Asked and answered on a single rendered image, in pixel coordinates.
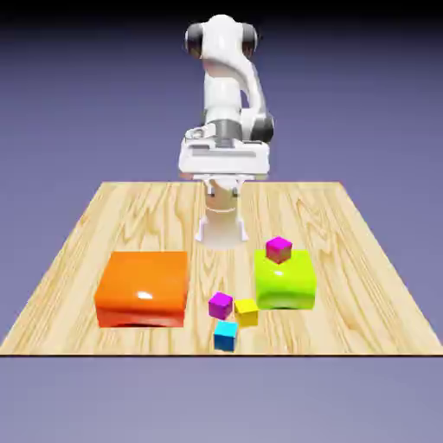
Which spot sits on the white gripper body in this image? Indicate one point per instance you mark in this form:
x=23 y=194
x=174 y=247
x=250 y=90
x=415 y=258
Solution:
x=223 y=162

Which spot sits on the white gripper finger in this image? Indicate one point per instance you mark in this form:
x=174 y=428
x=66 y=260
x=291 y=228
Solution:
x=235 y=187
x=211 y=187

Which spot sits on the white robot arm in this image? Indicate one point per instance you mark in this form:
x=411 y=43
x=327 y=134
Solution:
x=221 y=69

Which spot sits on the small magenta cube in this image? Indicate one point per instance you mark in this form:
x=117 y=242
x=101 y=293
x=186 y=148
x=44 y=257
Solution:
x=279 y=249

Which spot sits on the small purple cube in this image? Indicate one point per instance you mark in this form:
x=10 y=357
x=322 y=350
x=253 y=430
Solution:
x=220 y=306

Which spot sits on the small yellow cube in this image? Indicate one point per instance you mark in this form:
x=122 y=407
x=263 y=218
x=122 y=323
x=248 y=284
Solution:
x=246 y=312

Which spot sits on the small cyan cube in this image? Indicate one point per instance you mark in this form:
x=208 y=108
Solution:
x=225 y=335

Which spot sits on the large lime green box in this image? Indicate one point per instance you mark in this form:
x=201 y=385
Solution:
x=287 y=283

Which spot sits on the large orange box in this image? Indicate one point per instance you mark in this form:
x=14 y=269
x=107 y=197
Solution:
x=142 y=283

